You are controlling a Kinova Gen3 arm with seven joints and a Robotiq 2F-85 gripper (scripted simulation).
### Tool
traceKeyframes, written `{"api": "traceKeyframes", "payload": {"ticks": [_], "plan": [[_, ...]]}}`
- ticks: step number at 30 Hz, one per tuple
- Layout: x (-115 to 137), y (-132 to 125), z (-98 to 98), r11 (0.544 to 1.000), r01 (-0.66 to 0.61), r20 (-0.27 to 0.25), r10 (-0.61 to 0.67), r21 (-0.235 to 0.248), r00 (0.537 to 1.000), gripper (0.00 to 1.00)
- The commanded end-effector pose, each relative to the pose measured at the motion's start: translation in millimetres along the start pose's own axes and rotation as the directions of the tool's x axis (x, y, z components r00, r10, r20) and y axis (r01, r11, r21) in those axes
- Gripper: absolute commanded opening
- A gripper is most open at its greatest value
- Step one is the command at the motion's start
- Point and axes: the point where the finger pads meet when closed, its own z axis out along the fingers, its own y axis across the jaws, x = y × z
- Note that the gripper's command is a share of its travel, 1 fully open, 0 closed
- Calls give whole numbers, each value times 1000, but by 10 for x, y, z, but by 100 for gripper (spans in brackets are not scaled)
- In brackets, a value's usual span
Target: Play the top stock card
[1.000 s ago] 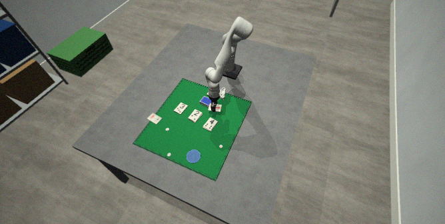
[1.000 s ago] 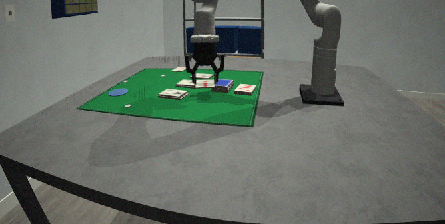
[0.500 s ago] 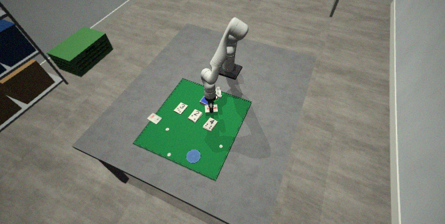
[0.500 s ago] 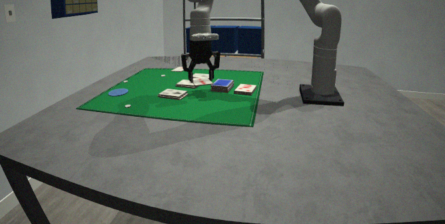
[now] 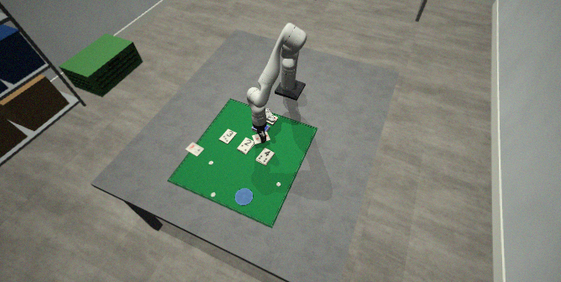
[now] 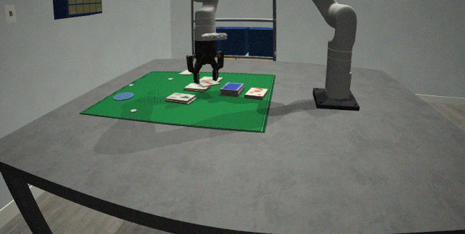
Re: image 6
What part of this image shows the blue round disc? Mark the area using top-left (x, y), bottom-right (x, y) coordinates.
top-left (113, 93), bottom-right (134, 101)

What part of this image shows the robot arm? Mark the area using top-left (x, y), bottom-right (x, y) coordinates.
top-left (193, 0), bottom-right (357, 100)

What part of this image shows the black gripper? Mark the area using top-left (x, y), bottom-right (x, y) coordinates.
top-left (187, 40), bottom-right (224, 84)

